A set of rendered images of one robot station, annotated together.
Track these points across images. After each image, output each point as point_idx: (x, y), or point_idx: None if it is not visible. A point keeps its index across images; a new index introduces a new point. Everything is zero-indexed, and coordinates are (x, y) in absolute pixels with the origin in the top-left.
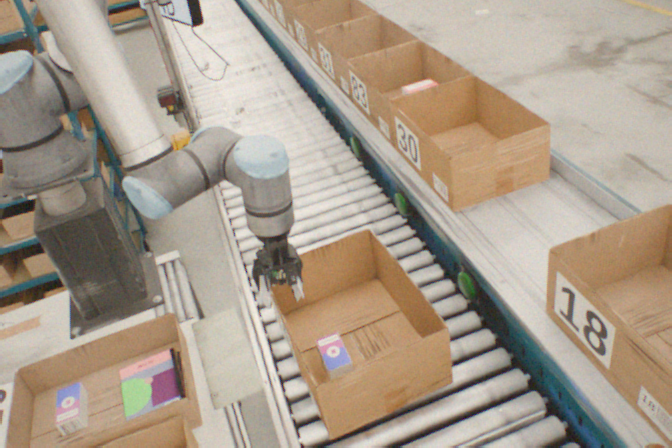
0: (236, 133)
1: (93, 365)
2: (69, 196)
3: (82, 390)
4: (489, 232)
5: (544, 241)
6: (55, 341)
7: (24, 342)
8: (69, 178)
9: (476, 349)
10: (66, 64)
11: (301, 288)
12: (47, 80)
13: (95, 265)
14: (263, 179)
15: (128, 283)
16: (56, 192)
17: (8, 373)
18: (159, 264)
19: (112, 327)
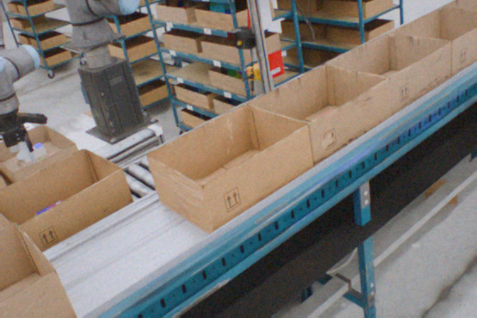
0: (17, 54)
1: (60, 145)
2: (92, 60)
3: (41, 149)
4: (132, 225)
5: (119, 255)
6: (85, 129)
7: (85, 122)
8: (77, 49)
9: None
10: None
11: (30, 157)
12: None
13: (95, 102)
14: None
15: (106, 122)
16: (87, 54)
17: (65, 129)
18: (147, 128)
19: (94, 139)
